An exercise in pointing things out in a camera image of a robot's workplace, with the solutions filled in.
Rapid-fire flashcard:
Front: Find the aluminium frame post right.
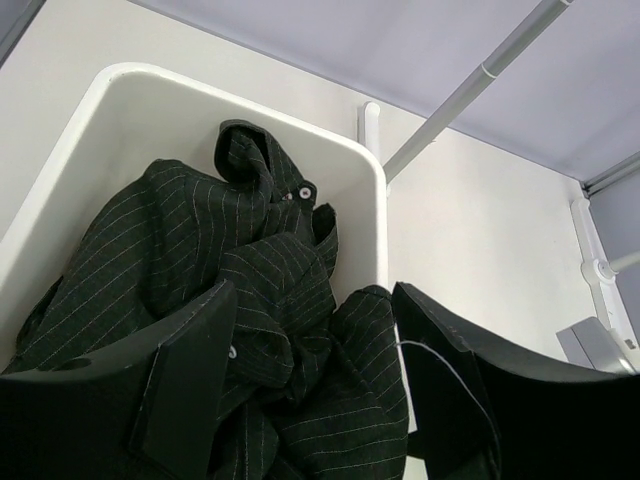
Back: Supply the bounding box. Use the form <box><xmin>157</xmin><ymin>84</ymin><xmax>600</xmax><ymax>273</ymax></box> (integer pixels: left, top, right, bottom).
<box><xmin>582</xmin><ymin>152</ymin><xmax>640</xmax><ymax>198</ymax></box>

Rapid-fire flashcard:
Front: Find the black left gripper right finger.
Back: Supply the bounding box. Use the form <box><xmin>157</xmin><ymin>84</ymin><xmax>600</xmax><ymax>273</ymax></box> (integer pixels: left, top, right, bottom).
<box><xmin>392</xmin><ymin>283</ymin><xmax>639</xmax><ymax>479</ymax></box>

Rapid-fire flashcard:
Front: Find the black pinstriped shirt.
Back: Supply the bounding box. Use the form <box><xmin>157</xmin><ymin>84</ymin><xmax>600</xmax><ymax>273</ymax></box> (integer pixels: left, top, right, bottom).
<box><xmin>1</xmin><ymin>120</ymin><xmax>409</xmax><ymax>479</ymax></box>

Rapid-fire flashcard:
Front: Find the white plastic basket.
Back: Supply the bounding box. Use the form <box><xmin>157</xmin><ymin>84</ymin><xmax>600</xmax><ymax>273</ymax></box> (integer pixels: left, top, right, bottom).
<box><xmin>0</xmin><ymin>62</ymin><xmax>419</xmax><ymax>434</ymax></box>

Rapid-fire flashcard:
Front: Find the silver clothes rack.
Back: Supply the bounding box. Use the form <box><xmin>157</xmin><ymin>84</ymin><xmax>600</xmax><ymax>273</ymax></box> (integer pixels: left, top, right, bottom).
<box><xmin>357</xmin><ymin>0</ymin><xmax>640</xmax><ymax>371</ymax></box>

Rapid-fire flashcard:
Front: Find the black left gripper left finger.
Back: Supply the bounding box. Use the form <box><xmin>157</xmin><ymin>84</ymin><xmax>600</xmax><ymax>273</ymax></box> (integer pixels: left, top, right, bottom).
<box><xmin>1</xmin><ymin>281</ymin><xmax>237</xmax><ymax>479</ymax></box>

